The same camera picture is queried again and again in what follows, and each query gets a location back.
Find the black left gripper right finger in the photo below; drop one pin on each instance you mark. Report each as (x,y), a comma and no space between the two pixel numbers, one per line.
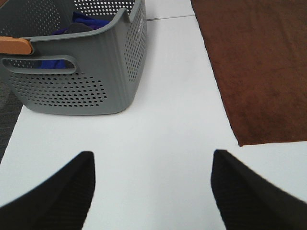
(246,201)

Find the blue purple cloth in basket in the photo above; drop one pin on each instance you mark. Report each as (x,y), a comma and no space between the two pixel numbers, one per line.
(80,23)

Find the orange wooden basket handle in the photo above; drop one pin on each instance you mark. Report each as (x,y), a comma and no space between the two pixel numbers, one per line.
(18,46)

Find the brown towel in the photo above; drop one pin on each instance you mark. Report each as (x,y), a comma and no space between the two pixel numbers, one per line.
(258,53)

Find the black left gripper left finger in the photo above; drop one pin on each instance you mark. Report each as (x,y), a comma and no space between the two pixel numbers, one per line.
(61,202)

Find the grey perforated plastic basket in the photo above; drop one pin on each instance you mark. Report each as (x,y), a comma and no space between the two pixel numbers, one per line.
(107,62)

